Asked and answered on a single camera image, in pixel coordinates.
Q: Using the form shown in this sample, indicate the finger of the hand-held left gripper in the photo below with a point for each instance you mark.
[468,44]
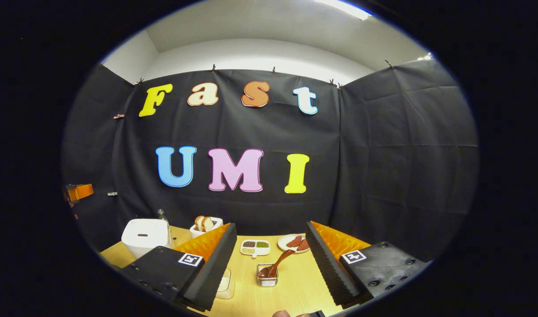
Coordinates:
[81,192]

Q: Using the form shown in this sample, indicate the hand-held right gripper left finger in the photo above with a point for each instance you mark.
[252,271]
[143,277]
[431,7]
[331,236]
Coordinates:
[209,268]

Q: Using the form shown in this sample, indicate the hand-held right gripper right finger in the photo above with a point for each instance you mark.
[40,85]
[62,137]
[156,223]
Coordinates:
[328,268]

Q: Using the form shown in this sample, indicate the clear box of rice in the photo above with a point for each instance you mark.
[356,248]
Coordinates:
[224,286]

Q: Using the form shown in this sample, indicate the brown wooden spoon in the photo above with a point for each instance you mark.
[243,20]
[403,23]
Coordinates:
[277,263]

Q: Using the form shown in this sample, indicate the white rice cooker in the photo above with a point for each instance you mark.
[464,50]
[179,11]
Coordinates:
[143,240]

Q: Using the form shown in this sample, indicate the red meat piece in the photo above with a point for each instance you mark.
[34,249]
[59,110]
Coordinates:
[294,241]
[303,245]

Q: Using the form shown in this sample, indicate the white toaster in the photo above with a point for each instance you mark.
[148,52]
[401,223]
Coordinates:
[197,232]

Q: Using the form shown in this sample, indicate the toasted bread slice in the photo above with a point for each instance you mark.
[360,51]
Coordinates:
[208,224]
[198,223]

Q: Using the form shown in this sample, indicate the white divided grain dish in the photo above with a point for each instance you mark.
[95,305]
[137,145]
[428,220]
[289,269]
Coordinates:
[254,251]

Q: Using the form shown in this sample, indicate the white round plate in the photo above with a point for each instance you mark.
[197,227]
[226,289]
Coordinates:
[283,244]

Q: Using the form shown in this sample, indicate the small glass bottle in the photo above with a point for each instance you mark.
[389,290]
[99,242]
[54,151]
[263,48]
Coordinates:
[162,215]

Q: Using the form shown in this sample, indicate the black backdrop cloth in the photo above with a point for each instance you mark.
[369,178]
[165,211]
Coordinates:
[383,154]

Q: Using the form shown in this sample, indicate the short ceiling light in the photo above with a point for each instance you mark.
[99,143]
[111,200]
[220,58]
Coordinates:
[426,57]

